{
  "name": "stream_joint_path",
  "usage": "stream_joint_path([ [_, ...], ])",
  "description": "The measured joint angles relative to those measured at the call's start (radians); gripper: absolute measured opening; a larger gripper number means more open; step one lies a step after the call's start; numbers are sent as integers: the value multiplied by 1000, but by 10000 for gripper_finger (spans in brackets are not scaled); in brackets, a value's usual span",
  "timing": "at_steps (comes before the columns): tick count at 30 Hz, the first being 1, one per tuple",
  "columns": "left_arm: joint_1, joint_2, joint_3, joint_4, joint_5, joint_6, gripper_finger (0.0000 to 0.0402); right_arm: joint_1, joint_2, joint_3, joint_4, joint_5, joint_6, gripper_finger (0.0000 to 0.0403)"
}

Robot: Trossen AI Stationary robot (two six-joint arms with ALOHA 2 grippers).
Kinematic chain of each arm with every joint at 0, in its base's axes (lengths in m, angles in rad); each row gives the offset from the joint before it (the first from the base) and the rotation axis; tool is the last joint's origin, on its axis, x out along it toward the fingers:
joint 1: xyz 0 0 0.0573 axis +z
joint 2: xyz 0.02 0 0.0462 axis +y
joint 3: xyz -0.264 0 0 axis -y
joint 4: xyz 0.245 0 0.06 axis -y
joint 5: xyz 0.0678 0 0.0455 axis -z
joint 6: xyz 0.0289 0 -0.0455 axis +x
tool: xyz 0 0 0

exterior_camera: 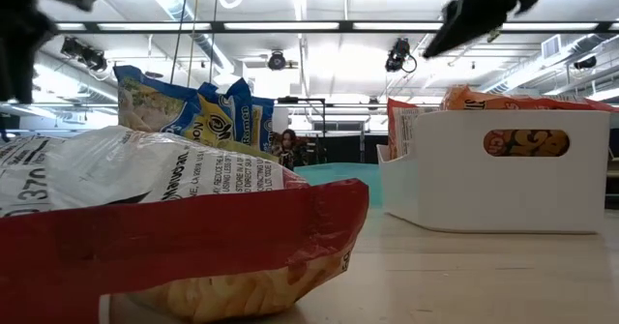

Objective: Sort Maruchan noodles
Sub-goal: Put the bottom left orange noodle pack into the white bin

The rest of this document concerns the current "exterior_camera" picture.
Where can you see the round black ceiling camera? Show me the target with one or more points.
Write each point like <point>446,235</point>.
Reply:
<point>276,60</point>

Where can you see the white plastic bin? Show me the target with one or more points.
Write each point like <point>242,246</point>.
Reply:
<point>459,188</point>

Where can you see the person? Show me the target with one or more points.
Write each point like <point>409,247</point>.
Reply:
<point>289,145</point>

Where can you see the orange ramen noodle packet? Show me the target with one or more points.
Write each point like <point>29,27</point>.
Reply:
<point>508,102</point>
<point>402,130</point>

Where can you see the black overhead frame beam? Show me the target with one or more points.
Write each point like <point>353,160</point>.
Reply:
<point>345,26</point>

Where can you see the black ceiling spotlight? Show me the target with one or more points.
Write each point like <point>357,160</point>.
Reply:
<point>72,47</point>
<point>95,60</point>

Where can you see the blue ramen noodle packet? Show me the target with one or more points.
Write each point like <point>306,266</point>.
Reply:
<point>227,116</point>
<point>263,123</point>
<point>155,104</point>

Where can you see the black ceiling fixture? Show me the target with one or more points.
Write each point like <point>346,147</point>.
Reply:
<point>585,63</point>

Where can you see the black metal stand frame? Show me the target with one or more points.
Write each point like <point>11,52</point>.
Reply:
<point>300,100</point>

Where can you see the black partition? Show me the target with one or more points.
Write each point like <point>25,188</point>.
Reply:
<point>348,150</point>

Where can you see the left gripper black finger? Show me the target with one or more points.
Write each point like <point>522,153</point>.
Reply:
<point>17,72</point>

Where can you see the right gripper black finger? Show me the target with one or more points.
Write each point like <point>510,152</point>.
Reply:
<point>464,21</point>

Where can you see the white vent grille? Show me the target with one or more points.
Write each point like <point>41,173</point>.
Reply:
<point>551,47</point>

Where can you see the red ramen noodle packet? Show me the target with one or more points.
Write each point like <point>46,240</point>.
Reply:
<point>193,237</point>

